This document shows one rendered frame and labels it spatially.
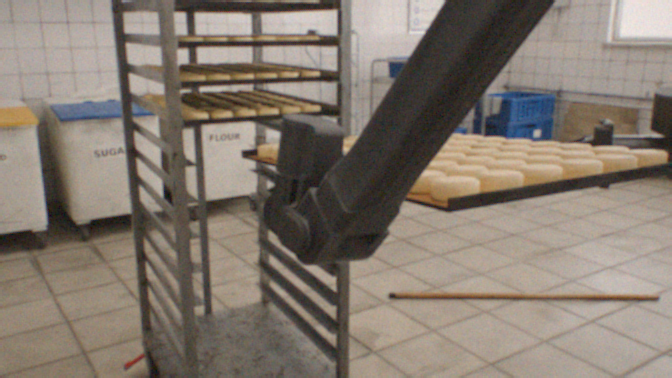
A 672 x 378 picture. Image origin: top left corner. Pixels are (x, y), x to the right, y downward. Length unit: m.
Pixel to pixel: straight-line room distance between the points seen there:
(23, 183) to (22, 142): 0.22
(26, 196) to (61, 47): 1.05
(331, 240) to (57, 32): 3.71
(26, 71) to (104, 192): 0.94
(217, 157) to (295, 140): 3.22
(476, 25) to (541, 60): 5.70
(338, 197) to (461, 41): 0.17
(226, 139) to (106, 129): 0.72
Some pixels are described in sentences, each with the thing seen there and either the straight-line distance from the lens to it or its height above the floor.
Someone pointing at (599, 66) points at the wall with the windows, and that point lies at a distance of 5.79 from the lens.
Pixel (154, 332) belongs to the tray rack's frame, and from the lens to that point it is 2.25.
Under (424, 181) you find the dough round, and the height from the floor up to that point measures 1.01.
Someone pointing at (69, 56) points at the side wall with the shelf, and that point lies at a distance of 4.18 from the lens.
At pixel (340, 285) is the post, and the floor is 0.46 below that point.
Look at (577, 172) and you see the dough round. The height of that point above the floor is 1.01.
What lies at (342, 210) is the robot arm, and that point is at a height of 1.02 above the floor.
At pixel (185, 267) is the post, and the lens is 1.54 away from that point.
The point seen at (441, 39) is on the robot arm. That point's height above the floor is 1.17.
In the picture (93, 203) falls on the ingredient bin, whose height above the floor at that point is 0.22.
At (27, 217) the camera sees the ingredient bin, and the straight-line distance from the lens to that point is 3.61.
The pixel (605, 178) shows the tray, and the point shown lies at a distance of 0.76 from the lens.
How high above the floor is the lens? 1.17
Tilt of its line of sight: 16 degrees down
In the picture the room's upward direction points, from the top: straight up
